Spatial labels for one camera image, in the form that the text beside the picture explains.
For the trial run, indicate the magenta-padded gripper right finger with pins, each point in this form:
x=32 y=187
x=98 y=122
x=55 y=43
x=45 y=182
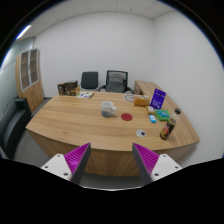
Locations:
x=148 y=160

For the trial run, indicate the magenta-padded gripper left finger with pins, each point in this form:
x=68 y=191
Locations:
x=76 y=160

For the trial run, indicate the clear bottle with black cap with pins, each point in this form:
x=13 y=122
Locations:
x=168 y=128

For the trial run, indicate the small blue card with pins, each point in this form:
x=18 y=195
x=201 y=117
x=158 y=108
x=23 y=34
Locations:
x=152 y=118

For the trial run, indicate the flat round red coaster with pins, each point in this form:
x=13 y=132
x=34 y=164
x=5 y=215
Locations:
x=126 y=117

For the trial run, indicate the orange-brown box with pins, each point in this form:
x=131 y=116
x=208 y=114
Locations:
x=141 y=101

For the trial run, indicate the white and grey mug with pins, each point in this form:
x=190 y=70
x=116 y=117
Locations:
x=107 y=108

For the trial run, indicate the purple standing card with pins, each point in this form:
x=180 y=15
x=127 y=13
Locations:
x=158 y=98

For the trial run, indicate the green and white leaflet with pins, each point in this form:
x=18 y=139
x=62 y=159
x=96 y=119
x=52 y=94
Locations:
x=84 y=95

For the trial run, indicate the tan cardboard box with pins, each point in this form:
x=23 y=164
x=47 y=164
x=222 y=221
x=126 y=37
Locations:
x=76 y=91

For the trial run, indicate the black sofa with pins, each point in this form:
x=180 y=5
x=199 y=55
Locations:
x=13 y=126

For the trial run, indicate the wooden side desk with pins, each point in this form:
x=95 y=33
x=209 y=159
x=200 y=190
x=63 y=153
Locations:
x=145 y=87

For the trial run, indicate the dark brown box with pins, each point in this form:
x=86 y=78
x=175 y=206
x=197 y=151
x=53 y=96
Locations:
x=68 y=86

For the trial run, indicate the black office chair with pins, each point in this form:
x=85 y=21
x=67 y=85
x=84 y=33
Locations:
x=89 y=80

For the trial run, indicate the wooden cabinet with glass doors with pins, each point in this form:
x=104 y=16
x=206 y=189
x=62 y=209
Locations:
x=31 y=90

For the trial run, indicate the grey mesh-back office chair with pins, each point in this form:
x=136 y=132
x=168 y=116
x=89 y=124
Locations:
x=116 y=82

